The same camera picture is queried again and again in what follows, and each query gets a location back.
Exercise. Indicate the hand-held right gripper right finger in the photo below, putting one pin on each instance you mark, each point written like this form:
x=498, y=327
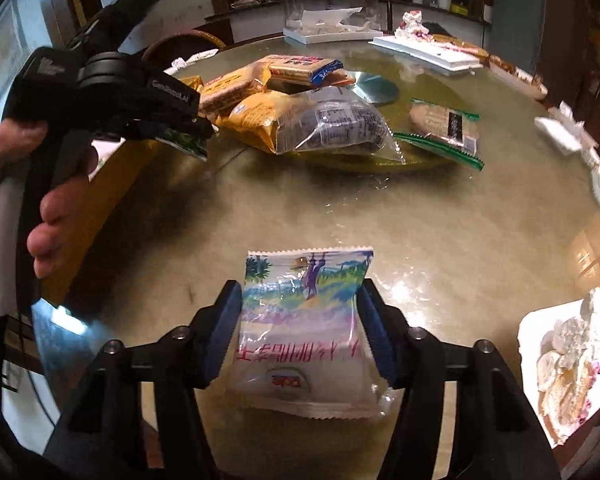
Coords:
x=377, y=340

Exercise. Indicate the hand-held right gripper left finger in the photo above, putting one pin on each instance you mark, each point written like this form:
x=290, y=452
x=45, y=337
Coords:
x=222, y=332

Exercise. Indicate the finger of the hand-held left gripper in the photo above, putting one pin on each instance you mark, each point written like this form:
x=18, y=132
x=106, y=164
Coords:
x=180, y=127

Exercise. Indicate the small green snack packet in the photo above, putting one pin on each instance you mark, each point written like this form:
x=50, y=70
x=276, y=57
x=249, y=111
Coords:
x=185, y=146

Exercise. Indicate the white landscape print snack packet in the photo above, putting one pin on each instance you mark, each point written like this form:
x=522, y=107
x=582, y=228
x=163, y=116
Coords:
x=300, y=340

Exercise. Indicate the blue and orange cracker packet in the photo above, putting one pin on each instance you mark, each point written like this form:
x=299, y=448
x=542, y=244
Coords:
x=300, y=67

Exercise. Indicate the person's left hand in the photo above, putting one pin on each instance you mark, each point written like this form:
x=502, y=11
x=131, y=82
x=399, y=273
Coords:
x=57, y=215

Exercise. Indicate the small golden snack packet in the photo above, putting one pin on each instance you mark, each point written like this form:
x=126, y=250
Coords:
x=185, y=84

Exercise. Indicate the white tissue on chair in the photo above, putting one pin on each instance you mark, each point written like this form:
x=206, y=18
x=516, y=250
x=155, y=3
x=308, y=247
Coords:
x=190, y=59

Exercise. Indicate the yellow chip bag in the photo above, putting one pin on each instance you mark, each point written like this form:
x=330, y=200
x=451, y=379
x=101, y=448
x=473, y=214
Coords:
x=257, y=117

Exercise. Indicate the wooden chair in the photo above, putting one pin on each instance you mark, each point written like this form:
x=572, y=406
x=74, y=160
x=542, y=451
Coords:
x=180, y=42

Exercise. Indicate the clear packet with dark print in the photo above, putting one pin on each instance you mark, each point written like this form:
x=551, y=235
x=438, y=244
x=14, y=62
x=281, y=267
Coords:
x=330, y=122

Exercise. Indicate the white tray with clear bag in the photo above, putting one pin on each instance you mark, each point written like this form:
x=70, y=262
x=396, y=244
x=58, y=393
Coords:
x=330, y=27

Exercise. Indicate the round golden turntable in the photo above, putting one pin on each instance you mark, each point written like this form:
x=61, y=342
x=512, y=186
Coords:
x=415, y=162

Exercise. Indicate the white plate with food scraps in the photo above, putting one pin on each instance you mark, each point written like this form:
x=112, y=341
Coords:
x=565, y=365

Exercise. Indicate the green edged pastry packet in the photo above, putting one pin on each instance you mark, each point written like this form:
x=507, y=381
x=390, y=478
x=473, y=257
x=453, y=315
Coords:
x=445, y=122
x=445, y=157

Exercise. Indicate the silver round disc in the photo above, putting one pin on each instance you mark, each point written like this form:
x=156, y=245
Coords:
x=377, y=89

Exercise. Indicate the crumpled red white wrapper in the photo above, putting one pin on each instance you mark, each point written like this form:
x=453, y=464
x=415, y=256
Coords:
x=412, y=25

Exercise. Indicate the crumpled white tissue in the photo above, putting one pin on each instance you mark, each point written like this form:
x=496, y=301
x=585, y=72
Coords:
x=560, y=127

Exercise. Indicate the small white cup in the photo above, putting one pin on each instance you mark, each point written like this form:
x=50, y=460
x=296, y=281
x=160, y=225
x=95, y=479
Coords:
x=444, y=2

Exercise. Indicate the brown snack packets on edge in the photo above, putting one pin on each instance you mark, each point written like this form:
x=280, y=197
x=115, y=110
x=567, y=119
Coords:
x=515, y=77

